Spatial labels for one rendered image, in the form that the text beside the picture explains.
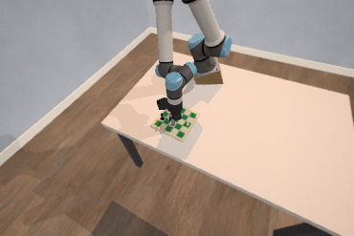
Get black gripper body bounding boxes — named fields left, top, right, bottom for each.
left=157, top=96, right=183, bottom=120

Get green and cream chessboard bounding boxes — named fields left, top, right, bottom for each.
left=151, top=106, right=200, bottom=142

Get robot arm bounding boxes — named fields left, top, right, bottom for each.
left=153, top=0, right=232, bottom=99

